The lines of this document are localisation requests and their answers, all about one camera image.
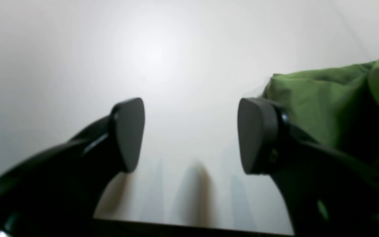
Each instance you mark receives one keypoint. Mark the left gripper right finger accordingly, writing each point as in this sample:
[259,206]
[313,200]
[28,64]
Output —
[327,193]

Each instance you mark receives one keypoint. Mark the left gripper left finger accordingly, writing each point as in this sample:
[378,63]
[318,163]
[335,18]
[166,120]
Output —
[56,192]

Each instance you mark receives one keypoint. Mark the green t-shirt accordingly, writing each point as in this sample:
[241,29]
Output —
[338,107]

